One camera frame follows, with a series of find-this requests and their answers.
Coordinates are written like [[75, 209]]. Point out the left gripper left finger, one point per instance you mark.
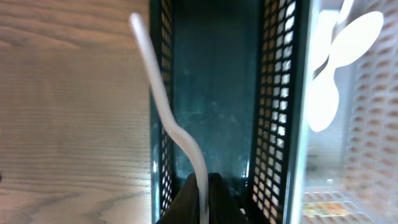
[[185, 207]]

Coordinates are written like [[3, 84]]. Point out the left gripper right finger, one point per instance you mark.
[[223, 208]]

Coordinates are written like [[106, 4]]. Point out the clear white perforated basket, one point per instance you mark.
[[347, 173]]

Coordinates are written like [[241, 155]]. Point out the white spoon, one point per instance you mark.
[[322, 99], [355, 39], [345, 11], [322, 37]]

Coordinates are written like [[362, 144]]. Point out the white fork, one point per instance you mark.
[[178, 134]]

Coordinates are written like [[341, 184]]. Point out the dark green plastic basket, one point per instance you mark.
[[234, 75]]

